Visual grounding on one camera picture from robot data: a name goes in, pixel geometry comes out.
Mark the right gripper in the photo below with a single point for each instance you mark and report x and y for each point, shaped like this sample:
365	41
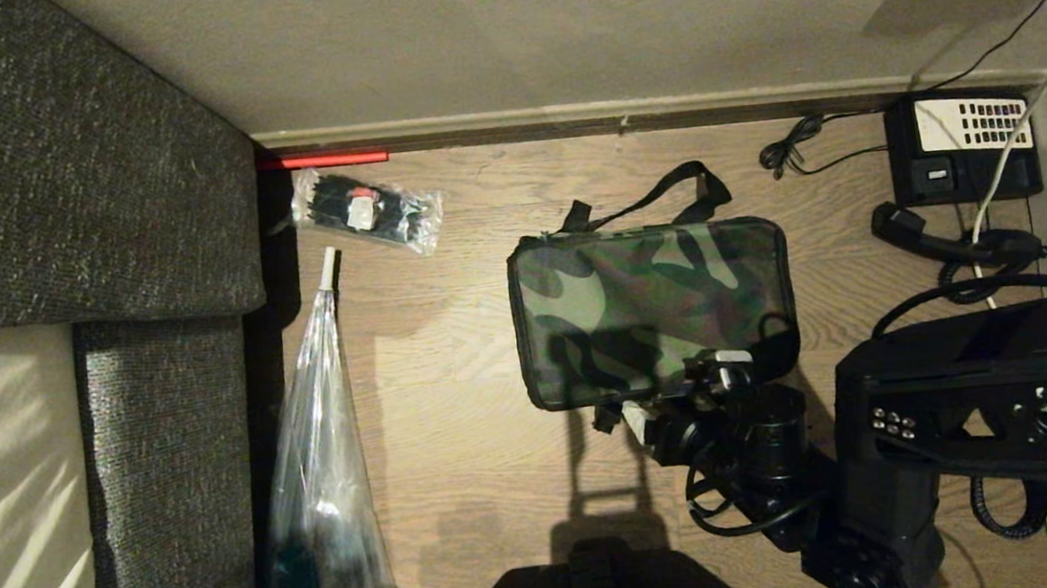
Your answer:
694	422

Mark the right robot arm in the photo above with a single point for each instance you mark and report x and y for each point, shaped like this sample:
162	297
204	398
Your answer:
955	387

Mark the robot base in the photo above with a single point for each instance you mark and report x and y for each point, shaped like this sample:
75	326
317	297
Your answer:
600	584

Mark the clear bag of black parts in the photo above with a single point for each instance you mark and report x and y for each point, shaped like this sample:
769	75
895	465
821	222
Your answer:
362	209

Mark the wooden baseboard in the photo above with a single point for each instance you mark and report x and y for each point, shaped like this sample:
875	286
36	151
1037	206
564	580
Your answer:
622	117

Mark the transparent plastic umbrella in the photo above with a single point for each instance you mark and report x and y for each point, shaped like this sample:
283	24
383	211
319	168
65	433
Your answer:
324	467

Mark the black telephone handset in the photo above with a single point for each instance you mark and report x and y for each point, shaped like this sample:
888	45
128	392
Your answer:
932	243

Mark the red strip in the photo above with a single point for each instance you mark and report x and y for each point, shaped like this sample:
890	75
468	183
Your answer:
323	160

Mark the grey fabric sofa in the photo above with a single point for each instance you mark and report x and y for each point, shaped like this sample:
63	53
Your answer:
69	165

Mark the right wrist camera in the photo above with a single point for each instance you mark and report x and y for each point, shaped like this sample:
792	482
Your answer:
732	359

